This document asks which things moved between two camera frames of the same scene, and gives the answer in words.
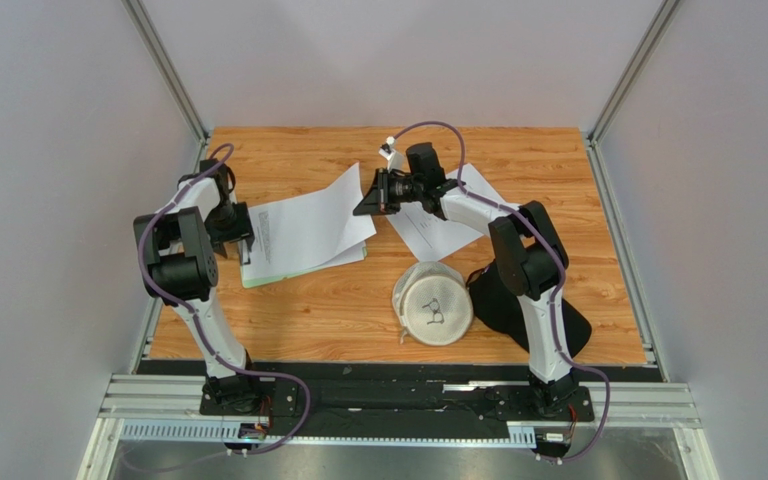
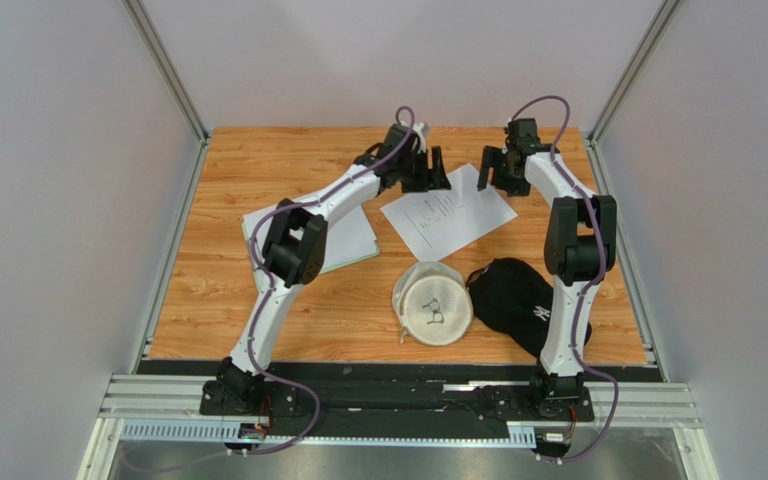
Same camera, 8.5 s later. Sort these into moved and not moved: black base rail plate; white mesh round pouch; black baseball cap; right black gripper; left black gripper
Moved: left black gripper; right black gripper
Not moved: black base rail plate; black baseball cap; white mesh round pouch
